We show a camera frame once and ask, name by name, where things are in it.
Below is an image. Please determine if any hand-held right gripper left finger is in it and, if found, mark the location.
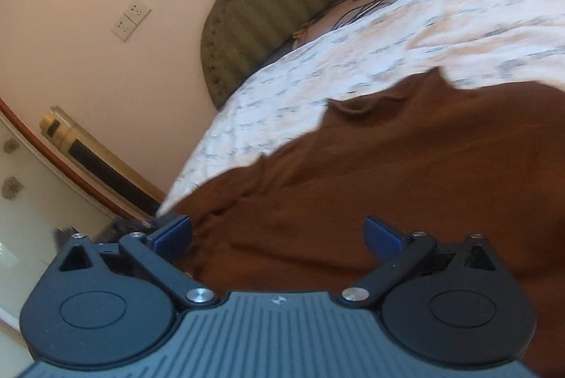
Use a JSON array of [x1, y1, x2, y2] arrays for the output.
[[56, 215, 218, 311]]

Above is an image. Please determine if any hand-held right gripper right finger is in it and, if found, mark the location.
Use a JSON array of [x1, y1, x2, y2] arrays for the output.
[[340, 216, 499, 311]]

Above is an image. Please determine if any brown knit garment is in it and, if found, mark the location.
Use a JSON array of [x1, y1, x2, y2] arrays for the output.
[[174, 67, 565, 378]]

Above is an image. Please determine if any gold standing air conditioner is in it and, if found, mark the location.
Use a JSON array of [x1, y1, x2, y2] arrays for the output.
[[39, 105, 167, 216]]

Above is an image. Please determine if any white script-printed blanket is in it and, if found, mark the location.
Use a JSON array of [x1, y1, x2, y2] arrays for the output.
[[156, 0, 565, 216]]

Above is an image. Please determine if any black charging cable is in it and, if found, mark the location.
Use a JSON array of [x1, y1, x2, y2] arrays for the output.
[[334, 0, 408, 31]]

